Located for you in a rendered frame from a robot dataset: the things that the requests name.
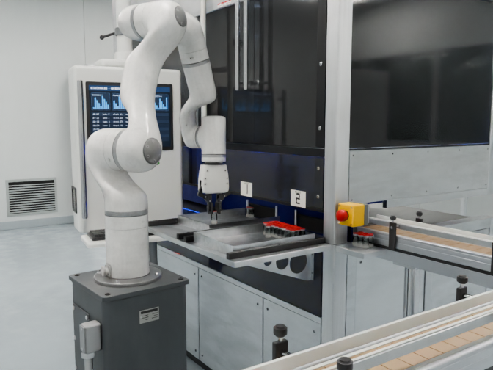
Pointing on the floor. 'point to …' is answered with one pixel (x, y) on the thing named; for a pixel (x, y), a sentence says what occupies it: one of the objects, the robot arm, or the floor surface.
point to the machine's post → (336, 164)
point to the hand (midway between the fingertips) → (213, 208)
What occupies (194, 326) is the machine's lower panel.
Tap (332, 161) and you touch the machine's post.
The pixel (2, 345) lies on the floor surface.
